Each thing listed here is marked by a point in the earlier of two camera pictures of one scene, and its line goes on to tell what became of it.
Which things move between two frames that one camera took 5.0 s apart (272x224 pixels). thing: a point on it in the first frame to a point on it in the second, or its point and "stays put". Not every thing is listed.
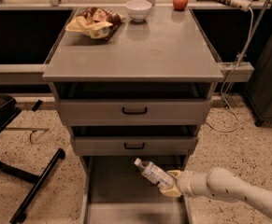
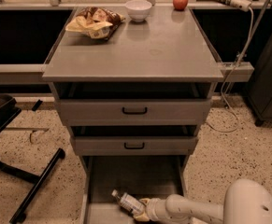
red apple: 180,2 stays put
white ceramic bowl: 138,9 stays put
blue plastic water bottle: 154,174 to 129,203
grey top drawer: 135,112 stays put
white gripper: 184,182 to 152,208
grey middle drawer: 135,145 stays put
